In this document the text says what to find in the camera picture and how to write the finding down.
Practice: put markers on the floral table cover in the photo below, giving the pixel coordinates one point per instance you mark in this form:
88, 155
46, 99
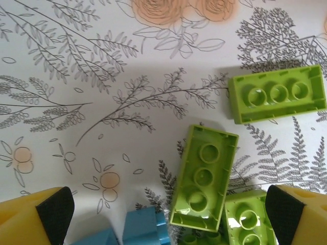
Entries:
102, 76

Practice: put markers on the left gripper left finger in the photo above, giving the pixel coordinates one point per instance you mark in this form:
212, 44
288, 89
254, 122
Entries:
23, 222

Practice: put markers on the small green lego brick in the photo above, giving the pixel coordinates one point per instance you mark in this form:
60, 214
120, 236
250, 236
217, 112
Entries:
190, 240

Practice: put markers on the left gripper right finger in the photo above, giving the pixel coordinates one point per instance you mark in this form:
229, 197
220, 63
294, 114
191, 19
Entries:
304, 219

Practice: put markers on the blue lego brick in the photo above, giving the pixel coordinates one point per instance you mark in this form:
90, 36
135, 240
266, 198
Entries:
143, 224

